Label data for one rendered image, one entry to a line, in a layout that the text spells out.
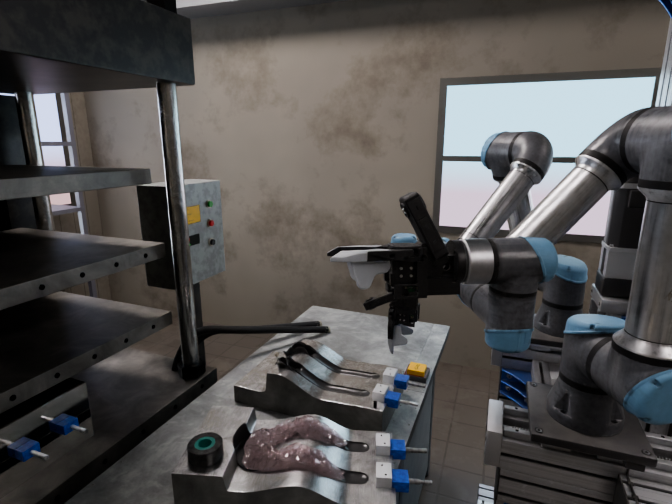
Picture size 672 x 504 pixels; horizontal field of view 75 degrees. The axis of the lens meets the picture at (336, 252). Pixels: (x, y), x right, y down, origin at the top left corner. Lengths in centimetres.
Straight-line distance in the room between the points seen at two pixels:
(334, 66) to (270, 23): 60
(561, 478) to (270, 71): 313
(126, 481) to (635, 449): 115
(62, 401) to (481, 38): 286
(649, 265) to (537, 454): 49
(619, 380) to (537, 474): 33
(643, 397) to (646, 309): 15
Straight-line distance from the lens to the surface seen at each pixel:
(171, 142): 154
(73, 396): 147
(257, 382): 152
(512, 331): 78
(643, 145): 89
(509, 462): 116
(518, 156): 134
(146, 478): 133
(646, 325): 92
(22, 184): 134
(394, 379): 143
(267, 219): 364
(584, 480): 118
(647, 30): 324
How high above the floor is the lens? 162
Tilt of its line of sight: 14 degrees down
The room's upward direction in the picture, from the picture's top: straight up
